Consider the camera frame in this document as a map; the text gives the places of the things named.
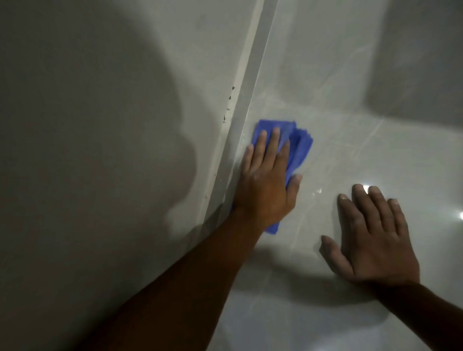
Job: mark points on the person's left hand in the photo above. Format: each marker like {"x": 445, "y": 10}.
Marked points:
{"x": 262, "y": 191}

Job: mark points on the person's right hand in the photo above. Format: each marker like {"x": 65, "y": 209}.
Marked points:
{"x": 379, "y": 253}

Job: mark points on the person's right little finger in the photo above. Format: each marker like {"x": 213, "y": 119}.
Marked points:
{"x": 398, "y": 217}

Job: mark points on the person's left middle finger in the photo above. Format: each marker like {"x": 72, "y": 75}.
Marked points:
{"x": 273, "y": 148}

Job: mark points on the person's left little finger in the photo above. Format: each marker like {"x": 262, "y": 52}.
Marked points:
{"x": 247, "y": 159}

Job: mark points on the person's right middle finger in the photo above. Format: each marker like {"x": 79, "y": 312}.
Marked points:
{"x": 365, "y": 208}

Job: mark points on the person's left thumb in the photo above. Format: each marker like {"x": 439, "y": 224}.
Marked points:
{"x": 293, "y": 190}

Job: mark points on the person's right thumb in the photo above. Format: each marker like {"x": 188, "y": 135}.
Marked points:
{"x": 334, "y": 255}

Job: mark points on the blue cleaning cloth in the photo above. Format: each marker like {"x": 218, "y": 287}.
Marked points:
{"x": 300, "y": 148}

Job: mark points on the person's right forearm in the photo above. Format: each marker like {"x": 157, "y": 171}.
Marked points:
{"x": 423, "y": 311}

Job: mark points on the person's left forearm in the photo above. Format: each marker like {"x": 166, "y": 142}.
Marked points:
{"x": 181, "y": 293}

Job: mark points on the white baseboard trim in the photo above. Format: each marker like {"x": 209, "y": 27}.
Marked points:
{"x": 246, "y": 94}

